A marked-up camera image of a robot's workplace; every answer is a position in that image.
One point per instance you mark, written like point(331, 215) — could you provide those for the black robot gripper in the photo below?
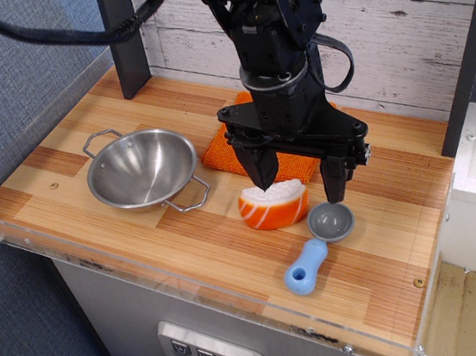
point(297, 119)

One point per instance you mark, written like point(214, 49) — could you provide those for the stainless steel bowl with handles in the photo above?
point(142, 169)

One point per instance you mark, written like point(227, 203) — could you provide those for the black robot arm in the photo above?
point(278, 43)

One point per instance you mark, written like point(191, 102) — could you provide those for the orange knitted cloth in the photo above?
point(219, 155)

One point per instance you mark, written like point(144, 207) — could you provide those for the toy salmon sushi piece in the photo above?
point(281, 205)

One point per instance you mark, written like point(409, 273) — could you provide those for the blue grey toy scoop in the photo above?
point(329, 223)

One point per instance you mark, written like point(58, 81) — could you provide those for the clear acrylic table guard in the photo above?
point(39, 316)

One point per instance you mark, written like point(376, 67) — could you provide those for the grey cabinet with button panel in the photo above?
point(133, 319)

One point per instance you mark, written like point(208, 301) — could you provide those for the dark left support post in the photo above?
point(130, 58)

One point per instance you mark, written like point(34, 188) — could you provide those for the dark support post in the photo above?
point(130, 58)
point(463, 91)

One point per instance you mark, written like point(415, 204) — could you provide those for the dark right support post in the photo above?
point(463, 91)

